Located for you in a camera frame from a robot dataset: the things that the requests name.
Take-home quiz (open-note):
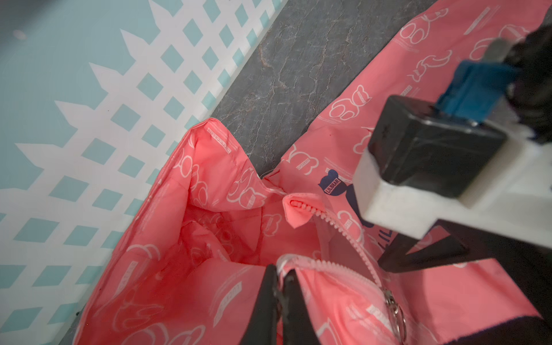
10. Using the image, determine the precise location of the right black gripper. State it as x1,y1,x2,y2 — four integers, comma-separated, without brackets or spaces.
377,23,552,345

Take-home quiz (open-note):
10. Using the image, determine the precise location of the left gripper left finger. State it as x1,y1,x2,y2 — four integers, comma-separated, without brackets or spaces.
239,264,280,345

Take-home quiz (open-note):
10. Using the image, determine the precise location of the pink patterned kids jacket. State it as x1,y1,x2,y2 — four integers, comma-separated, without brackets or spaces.
75,1,551,344

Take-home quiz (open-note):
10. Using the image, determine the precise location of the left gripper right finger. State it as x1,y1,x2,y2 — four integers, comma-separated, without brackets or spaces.
281,270,321,345

